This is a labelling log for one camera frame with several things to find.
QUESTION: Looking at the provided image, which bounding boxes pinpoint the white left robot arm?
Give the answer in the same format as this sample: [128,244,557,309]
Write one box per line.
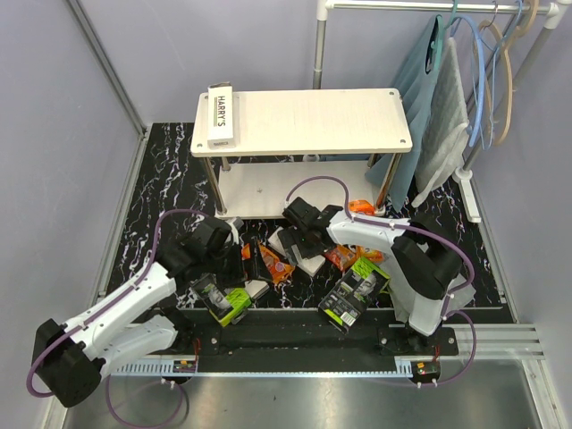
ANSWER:
[26,216,243,408]

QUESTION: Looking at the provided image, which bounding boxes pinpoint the orange Bic pack right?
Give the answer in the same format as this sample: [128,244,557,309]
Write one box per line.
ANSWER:
[349,199,384,264]

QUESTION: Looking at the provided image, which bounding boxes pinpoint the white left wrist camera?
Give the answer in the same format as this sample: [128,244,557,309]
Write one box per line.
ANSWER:
[226,217,244,244]

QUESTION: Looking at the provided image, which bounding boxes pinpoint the blue clothes hanger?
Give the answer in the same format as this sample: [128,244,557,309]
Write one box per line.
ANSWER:
[450,15,528,149]

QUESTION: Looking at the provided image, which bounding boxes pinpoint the wooden clothes hanger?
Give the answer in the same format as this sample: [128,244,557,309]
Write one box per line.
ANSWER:
[477,1,540,149]

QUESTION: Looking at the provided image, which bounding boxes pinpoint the metal clothes rack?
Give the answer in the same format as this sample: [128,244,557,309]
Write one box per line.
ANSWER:
[310,0,564,223]

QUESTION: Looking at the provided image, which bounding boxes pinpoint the grey hanging towel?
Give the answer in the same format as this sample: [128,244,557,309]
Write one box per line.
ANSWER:
[411,38,469,208]

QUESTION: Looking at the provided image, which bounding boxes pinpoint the orange Bic razor pack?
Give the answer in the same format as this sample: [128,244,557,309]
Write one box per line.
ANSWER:
[241,243,294,284]

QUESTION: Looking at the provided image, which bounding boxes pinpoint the white harry's box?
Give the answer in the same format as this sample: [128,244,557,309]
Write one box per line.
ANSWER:
[206,82,236,149]
[245,280,269,300]
[268,227,325,277]

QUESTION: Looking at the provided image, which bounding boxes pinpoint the white two-tier shelf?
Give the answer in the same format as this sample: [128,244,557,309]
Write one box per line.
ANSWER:
[190,88,412,219]

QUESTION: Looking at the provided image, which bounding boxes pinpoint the black green gillette box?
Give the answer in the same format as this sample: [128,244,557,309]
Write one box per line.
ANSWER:
[318,257,391,334]
[190,273,252,327]

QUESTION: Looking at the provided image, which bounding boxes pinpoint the orange Bic pack middle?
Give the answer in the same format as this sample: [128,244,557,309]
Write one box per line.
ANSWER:
[324,245,358,273]

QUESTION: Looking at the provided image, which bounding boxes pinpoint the teal hanging garment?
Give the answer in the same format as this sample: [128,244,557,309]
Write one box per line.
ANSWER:
[388,15,445,212]

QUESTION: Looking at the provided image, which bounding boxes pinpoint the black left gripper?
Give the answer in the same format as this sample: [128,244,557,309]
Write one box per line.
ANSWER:
[205,237,273,289]

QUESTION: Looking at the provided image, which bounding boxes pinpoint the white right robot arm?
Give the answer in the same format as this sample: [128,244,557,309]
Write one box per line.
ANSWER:
[282,197,463,355]

